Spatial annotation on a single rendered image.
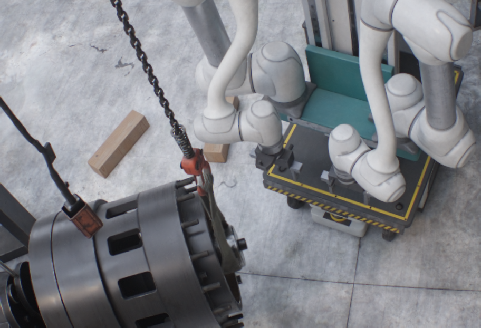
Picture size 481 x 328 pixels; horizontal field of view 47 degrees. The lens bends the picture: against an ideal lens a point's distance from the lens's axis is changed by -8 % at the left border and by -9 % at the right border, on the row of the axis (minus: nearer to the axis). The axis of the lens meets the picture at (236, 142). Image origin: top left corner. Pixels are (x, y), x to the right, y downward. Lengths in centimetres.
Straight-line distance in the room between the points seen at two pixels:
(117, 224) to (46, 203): 165
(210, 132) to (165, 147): 132
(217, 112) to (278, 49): 37
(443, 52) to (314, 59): 89
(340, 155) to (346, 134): 7
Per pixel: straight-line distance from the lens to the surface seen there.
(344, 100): 231
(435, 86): 166
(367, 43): 162
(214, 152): 303
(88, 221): 139
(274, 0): 384
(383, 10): 152
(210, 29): 194
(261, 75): 216
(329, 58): 220
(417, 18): 145
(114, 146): 326
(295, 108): 228
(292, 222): 287
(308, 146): 269
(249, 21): 178
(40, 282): 178
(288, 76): 215
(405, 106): 199
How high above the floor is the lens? 254
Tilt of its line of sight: 54 degrees down
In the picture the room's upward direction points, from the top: 20 degrees counter-clockwise
